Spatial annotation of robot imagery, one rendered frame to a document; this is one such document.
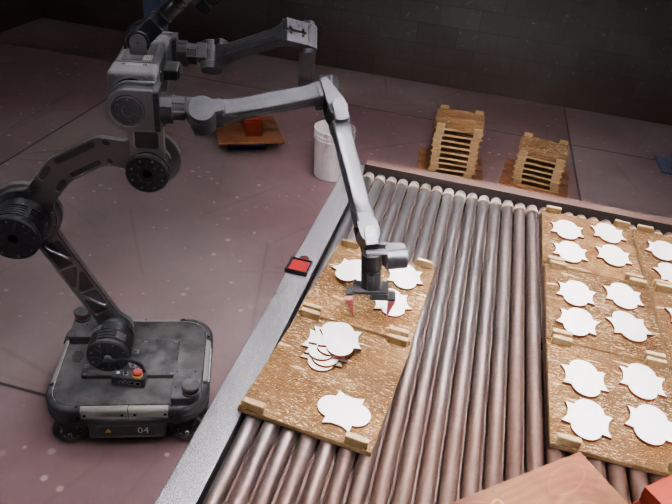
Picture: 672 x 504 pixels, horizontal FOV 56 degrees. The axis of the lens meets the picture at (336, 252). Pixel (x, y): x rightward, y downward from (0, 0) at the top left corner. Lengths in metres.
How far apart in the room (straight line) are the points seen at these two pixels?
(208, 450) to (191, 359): 1.22
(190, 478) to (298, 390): 0.35
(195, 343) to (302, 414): 1.29
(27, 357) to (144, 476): 0.90
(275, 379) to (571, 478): 0.75
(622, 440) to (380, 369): 0.64
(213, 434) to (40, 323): 1.96
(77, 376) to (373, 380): 1.41
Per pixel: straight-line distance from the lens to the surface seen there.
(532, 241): 2.52
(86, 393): 2.70
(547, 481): 1.51
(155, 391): 2.66
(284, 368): 1.74
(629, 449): 1.81
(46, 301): 3.58
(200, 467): 1.56
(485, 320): 2.05
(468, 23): 6.80
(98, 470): 2.76
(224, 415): 1.65
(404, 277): 2.10
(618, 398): 1.94
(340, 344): 1.76
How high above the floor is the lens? 2.15
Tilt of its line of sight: 34 degrees down
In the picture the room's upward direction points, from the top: 7 degrees clockwise
